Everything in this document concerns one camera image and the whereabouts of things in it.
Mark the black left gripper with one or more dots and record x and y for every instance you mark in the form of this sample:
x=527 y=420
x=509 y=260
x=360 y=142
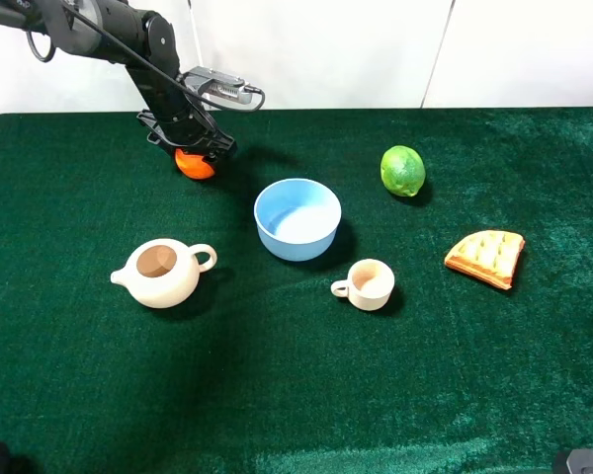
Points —
x=182 y=127

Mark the orange mandarin fruit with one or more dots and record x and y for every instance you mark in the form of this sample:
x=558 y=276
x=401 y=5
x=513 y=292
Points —
x=193 y=166

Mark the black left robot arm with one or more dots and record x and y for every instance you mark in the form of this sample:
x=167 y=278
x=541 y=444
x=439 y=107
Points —
x=144 y=43

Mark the light blue bowl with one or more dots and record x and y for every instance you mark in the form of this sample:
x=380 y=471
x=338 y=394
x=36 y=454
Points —
x=297 y=218

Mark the cream ceramic teapot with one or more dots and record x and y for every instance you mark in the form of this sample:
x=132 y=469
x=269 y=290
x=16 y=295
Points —
x=163 y=272

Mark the green lime fruit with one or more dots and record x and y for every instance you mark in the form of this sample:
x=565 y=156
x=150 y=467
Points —
x=402 y=171

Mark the small cream ceramic cup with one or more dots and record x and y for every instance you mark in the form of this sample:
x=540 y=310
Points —
x=368 y=285

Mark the waffle pastry slice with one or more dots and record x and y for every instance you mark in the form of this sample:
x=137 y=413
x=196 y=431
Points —
x=490 y=256

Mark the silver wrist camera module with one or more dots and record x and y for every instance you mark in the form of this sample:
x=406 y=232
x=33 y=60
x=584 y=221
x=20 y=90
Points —
x=207 y=81

